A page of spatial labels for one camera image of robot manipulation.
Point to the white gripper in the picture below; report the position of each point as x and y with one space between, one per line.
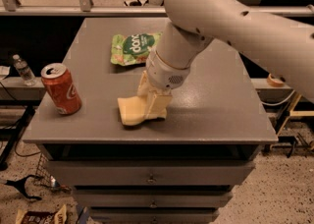
164 73

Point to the yellow sponge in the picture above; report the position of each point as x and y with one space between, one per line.
132 110

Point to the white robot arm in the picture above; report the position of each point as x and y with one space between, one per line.
283 47

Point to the orange soda can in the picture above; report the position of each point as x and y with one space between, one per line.
59 84

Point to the green chip bag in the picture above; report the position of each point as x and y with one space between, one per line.
133 49

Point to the grey drawer cabinet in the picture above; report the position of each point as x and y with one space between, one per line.
151 159

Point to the clear plastic water bottle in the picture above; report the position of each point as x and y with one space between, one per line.
24 70

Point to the tape roll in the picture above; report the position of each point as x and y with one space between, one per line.
274 82

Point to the brown snack bag on floor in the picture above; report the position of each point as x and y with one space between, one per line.
42 217

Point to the black tool on floor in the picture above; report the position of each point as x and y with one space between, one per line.
20 186

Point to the wire basket on floor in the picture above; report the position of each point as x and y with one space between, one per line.
43 177

